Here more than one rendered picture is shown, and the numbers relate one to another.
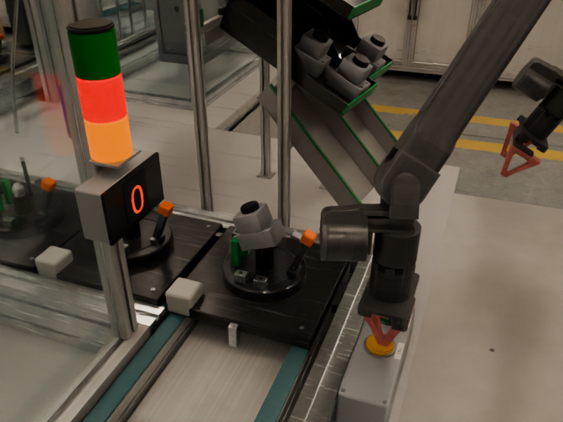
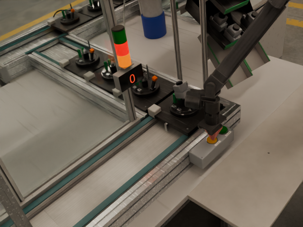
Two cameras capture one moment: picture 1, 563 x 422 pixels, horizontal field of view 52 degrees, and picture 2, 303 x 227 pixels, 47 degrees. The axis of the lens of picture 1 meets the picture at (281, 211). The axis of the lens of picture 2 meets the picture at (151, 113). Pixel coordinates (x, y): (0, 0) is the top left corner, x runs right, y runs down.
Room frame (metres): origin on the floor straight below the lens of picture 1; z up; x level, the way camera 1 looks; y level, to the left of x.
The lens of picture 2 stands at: (-0.36, -0.47, 1.96)
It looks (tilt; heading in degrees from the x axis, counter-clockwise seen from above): 39 degrees down; 31
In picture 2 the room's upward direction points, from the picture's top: 10 degrees counter-clockwise
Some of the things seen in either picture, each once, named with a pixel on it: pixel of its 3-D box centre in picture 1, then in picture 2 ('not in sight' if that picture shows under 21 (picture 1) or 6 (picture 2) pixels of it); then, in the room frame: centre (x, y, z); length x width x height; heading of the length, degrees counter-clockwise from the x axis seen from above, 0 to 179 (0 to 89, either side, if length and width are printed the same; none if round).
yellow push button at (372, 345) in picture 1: (379, 347); (212, 140); (0.61, -0.14, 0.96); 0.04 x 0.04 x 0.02
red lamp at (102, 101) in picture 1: (101, 95); (121, 47); (0.63, 0.21, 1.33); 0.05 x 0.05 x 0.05
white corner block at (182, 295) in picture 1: (184, 296); (154, 111); (0.71, 0.15, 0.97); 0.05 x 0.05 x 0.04; 69
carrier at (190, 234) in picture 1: (130, 224); (144, 82); (0.86, 0.27, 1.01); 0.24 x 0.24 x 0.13; 69
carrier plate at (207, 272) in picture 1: (265, 279); (185, 109); (0.77, 0.03, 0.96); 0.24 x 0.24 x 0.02; 69
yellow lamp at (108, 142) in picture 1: (109, 135); (124, 58); (0.63, 0.21, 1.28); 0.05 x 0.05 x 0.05
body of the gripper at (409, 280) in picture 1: (391, 279); (212, 116); (0.61, -0.15, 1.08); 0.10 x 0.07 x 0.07; 159
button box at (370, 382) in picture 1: (378, 360); (212, 145); (0.61, -0.14, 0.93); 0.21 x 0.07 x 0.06; 159
